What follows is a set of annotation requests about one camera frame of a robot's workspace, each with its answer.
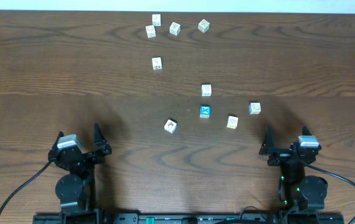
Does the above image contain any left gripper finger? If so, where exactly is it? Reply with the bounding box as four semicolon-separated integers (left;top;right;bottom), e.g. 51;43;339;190
51;131;64;152
94;123;112;156

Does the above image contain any blue-sided smiley wooden block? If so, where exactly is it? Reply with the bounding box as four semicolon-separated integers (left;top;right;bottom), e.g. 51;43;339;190
249;102;261;114

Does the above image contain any yellow-sided wooden block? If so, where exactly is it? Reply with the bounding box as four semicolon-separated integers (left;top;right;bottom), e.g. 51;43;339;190
226;116;238;129

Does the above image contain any blue X wooden block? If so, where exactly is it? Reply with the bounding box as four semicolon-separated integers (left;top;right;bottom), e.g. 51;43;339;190
200;105;211;118

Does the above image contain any wooden block mid table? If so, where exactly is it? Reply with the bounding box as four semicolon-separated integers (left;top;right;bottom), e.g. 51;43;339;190
201;84;212;96

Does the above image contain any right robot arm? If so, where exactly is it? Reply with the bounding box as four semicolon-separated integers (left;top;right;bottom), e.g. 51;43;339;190
259;126;328;223

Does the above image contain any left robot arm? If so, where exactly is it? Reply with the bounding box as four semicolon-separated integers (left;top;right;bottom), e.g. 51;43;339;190
48;123;112;223

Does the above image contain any red picture wooden block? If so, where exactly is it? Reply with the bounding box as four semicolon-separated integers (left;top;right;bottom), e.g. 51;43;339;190
164;119;177;134

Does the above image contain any wooden block soccer ball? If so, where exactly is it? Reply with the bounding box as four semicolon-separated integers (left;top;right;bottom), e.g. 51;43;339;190
152;57;162;70

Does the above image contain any red-sided wooden block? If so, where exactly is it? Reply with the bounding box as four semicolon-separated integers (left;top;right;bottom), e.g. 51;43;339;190
145;25;156;38

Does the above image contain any wooden block numeral three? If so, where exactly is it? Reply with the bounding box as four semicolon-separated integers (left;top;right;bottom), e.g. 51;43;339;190
169;22;181;35

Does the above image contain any green-print wooden block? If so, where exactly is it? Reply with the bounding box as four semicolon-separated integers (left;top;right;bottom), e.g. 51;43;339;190
198;19;210;33

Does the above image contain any top wooden block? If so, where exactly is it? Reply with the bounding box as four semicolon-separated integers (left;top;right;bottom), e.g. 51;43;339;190
152;14;162;27

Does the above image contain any right black cable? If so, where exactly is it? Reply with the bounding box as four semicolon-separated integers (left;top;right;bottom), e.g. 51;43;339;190
301;160;355;224

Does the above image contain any black cable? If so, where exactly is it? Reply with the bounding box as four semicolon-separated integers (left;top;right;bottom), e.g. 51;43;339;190
0;160;53;224
301;160;355;224

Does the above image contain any left black cable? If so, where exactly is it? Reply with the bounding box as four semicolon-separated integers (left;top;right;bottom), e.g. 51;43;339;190
0;160;53;224

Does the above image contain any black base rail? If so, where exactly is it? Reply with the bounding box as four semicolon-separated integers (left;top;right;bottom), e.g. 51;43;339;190
32;212;346;224

